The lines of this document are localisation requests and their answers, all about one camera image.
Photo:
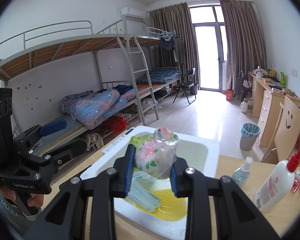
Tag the glass balcony door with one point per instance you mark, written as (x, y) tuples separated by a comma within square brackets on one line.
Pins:
[(209, 26)]

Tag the blue spray bottle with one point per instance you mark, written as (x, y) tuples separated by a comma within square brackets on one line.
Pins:
[(241, 174)]

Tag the right brown curtain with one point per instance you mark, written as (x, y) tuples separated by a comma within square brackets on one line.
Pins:
[(245, 42)]

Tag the white air conditioner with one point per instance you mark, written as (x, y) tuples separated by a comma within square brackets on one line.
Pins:
[(134, 13)]

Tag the white thermos jug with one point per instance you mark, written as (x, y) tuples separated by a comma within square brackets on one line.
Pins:
[(244, 106)]

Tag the metal bunk bed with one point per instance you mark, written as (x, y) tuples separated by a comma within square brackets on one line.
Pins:
[(41, 75)]

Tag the blue orange quilt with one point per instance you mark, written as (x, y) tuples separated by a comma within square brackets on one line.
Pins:
[(92, 108)]

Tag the blue face masks stack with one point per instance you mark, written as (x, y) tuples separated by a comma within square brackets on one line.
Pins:
[(139, 195)]

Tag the brown curtain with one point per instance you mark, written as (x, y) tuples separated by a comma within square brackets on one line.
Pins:
[(180, 50), (245, 42)]

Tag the floral plastic packet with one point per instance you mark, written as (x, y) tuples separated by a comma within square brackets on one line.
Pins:
[(155, 152)]

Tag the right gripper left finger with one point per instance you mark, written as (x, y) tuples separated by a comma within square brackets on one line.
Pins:
[(65, 216)]

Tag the grey trash bin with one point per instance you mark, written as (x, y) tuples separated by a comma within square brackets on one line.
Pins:
[(249, 134)]

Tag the wooden desk with drawers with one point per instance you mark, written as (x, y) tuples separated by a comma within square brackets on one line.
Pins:
[(266, 107)]

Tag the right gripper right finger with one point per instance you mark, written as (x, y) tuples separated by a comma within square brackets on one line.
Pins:
[(236, 215)]

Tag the yellow foam net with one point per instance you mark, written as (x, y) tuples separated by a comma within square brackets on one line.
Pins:
[(170, 207)]

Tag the white lotion pump bottle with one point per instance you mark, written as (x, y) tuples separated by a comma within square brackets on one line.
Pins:
[(278, 184)]

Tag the white remote control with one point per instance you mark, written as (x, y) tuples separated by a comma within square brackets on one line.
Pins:
[(117, 140)]

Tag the left hand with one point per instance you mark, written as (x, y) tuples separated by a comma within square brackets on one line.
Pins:
[(34, 200)]

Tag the black folding chair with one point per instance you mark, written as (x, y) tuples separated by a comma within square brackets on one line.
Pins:
[(185, 85)]

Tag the red plastic bag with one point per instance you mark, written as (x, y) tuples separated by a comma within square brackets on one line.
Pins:
[(115, 124)]

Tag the wooden chair smiley back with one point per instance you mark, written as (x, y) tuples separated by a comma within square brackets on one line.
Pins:
[(286, 133)]

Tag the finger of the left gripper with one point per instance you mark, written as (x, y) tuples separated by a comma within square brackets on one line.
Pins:
[(66, 152), (53, 127)]

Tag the left brown curtain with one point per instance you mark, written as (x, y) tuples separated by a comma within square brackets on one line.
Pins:
[(180, 50)]

